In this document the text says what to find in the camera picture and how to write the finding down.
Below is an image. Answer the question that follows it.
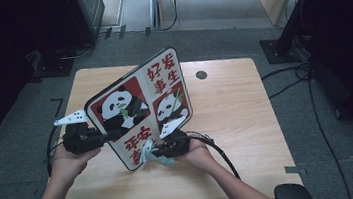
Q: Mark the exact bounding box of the person's right hand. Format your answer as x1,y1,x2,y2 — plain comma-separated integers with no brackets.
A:
172,136,219,178

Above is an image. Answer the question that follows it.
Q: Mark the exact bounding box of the person's left hand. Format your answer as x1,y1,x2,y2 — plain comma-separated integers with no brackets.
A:
46,141,107,190

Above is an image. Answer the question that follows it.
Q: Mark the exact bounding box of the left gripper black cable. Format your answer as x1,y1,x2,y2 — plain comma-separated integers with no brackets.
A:
41,124,70,178

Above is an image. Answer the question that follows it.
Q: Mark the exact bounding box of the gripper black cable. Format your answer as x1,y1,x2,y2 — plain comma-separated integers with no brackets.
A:
41,124,70,178
186,126,242,186

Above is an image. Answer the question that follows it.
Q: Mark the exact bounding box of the black cabinet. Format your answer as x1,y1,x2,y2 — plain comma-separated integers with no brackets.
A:
64,0,110,49

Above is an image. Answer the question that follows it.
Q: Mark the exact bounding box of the hanging black cable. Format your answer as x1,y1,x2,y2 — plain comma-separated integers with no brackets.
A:
157,0,183,32

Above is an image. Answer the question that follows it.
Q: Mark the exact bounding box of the black floor stand base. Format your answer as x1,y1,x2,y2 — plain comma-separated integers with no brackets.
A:
29,45,77,81

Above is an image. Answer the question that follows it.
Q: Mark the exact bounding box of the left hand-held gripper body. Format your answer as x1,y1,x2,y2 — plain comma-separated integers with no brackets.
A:
52,106,109,157

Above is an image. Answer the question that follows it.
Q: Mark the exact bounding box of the dark round table grommet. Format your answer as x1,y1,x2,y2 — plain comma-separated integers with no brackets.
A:
194,69,208,81

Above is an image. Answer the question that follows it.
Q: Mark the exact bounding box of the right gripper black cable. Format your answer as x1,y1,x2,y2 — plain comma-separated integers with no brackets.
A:
186,126,242,186

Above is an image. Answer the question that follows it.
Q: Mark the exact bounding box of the black metal stand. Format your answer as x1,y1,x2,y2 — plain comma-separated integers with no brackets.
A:
255,0,329,67

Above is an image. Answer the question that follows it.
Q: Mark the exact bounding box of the long black floor cable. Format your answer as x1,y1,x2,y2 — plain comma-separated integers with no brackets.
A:
307,74,353,199

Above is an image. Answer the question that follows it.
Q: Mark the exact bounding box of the panda print board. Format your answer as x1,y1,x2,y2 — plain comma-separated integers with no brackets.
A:
78,44,200,177

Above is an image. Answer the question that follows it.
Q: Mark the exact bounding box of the grey floor tape strip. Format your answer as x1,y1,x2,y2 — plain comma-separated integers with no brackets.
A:
284,163,308,179

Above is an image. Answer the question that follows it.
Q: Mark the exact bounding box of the black looped floor cable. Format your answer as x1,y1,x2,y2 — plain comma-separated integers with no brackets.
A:
260,62,316,101

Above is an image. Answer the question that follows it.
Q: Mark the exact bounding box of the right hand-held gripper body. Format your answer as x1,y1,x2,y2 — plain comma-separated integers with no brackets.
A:
156,115,194,160

